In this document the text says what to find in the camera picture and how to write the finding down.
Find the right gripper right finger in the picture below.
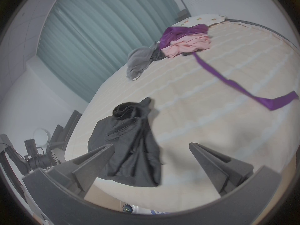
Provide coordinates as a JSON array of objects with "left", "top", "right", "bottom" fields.
[{"left": 189, "top": 142, "right": 254, "bottom": 194}]

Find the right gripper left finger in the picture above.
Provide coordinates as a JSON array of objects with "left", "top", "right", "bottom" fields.
[{"left": 47, "top": 144, "right": 115, "bottom": 192}]

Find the black T-shirt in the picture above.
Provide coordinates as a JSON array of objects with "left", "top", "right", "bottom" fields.
[{"left": 87, "top": 97, "right": 164, "bottom": 187}]

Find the bed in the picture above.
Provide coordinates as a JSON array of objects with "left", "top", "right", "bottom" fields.
[{"left": 64, "top": 0, "right": 300, "bottom": 215}]

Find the blue-green curtain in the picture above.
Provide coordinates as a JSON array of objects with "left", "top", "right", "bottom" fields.
[
  {"left": 50, "top": 0, "right": 181, "bottom": 56},
  {"left": 36, "top": 0, "right": 132, "bottom": 104}
]

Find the grey garment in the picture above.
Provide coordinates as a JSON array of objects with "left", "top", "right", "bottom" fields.
[{"left": 126, "top": 42, "right": 160, "bottom": 81}]

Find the pink garment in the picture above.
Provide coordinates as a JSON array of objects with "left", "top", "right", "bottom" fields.
[{"left": 162, "top": 33, "right": 211, "bottom": 58}]

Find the black patterned garment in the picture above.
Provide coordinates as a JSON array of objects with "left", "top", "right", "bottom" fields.
[{"left": 151, "top": 48, "right": 165, "bottom": 61}]

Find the purple garment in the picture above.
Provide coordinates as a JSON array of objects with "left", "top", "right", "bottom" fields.
[{"left": 159, "top": 24, "right": 299, "bottom": 111}]

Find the white printed pillow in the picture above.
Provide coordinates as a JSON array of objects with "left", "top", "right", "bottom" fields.
[{"left": 171, "top": 14, "right": 227, "bottom": 28}]

